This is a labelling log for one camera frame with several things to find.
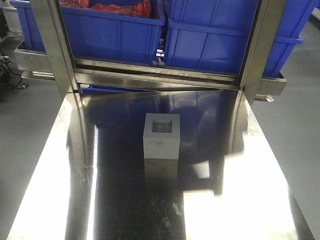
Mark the red mesh bag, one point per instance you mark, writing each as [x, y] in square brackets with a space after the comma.
[141, 9]

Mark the blue bin right of rack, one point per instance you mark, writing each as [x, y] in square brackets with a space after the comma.
[212, 35]

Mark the stainless steel rack frame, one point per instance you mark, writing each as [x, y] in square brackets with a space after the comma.
[70, 73]

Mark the gray square base block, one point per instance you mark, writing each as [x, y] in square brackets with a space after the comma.
[161, 136]

